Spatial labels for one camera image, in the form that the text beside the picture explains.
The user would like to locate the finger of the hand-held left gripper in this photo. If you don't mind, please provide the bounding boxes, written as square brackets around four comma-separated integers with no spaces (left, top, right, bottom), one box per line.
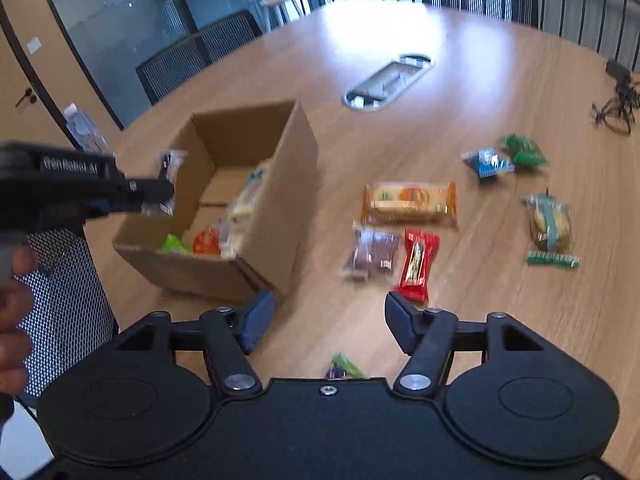
[126,176,177,212]

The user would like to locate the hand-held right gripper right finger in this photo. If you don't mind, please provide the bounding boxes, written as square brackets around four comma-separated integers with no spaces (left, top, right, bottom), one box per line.
[384,290,546,396]

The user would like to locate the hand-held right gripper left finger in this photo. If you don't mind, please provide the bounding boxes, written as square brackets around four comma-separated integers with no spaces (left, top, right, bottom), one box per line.
[112,289,278,396]

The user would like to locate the clear brown snack packet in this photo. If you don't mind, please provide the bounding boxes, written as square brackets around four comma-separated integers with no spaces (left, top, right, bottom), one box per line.
[144,149,190,217]

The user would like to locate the red candy packet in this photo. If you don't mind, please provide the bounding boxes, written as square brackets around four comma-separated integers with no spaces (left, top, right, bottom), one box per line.
[391,228,441,303]

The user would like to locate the purple brown cake packet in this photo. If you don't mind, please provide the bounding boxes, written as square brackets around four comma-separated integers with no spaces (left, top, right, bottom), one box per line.
[341,226,401,281]

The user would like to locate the teal fruit snack packet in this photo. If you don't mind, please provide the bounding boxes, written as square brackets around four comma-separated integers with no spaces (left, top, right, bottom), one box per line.
[325,352,367,380]

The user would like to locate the orange snack packet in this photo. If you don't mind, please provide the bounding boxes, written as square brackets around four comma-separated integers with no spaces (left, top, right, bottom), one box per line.
[192,227,223,257]

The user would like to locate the large white bread packet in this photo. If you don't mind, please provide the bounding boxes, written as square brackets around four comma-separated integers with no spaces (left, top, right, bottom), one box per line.
[227,160,273,226]

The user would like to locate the cardboard box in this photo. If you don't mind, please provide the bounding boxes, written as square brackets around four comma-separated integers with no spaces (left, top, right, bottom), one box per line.
[112,100,321,306]

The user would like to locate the long orange cake packet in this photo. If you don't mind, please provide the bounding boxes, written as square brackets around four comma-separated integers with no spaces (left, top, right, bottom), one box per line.
[361,181,458,228]

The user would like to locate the thin green strip packet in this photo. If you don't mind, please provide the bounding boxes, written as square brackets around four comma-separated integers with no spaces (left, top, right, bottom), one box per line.
[526,251,581,268]

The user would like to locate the small blue snack packet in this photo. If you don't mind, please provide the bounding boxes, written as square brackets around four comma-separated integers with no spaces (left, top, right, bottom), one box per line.
[461,147,516,181]

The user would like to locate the clear cookie packet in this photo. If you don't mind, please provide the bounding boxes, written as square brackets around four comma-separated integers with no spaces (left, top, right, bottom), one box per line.
[522,192,573,253]

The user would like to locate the small dark green snack packet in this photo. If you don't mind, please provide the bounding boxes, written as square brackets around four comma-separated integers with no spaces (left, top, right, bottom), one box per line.
[500,133,548,168]

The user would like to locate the person's left hand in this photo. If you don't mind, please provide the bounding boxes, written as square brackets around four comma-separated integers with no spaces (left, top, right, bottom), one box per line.
[0,244,40,396]

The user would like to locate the clear water bottle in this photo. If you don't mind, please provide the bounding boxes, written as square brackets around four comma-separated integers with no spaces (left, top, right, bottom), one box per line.
[64,104,113,153]

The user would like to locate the white round stool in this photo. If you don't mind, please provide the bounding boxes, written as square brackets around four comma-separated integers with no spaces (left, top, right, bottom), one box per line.
[260,0,303,26]

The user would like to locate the oval table cable port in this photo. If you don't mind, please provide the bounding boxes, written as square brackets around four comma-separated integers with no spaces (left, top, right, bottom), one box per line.
[341,52,435,111]

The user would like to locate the black charger with cable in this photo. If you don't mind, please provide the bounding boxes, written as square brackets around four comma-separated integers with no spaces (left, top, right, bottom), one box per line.
[591,59,640,135]

